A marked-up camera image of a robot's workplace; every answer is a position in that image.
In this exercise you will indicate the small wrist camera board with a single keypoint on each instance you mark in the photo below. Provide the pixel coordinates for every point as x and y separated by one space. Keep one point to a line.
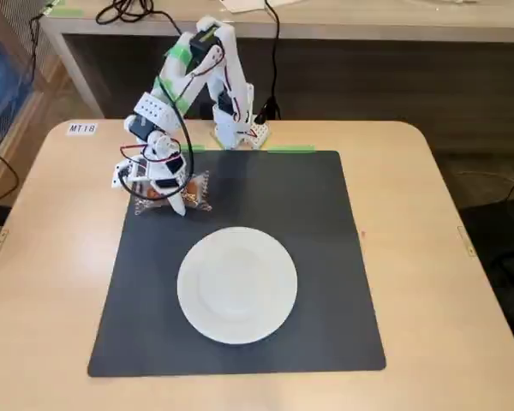
124 173

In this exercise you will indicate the white round plate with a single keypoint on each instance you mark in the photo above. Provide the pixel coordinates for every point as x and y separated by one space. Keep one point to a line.
237 291

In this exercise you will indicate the clear snack package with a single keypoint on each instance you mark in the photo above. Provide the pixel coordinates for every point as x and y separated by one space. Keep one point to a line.
193 192

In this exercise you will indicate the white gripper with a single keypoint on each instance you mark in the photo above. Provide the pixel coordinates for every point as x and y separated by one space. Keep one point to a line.
168 185

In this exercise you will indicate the black power plug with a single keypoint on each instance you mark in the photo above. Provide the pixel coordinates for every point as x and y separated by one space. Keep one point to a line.
270 110

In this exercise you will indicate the dark grey mat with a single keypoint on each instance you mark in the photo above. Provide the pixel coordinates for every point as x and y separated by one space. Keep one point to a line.
325 257

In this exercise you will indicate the blue plastic box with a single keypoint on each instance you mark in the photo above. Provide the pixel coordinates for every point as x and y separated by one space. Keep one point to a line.
0 77

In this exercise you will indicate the white paper sheet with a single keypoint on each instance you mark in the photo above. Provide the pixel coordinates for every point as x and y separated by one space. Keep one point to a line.
244 5

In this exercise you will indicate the green tape strip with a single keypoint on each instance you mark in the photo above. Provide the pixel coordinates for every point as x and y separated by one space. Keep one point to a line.
195 148
291 149
68 13

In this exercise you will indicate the beige wooden desk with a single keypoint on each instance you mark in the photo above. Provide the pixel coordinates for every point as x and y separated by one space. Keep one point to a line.
368 25

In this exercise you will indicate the white MT18 label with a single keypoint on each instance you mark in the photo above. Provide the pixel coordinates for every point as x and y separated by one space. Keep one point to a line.
82 129

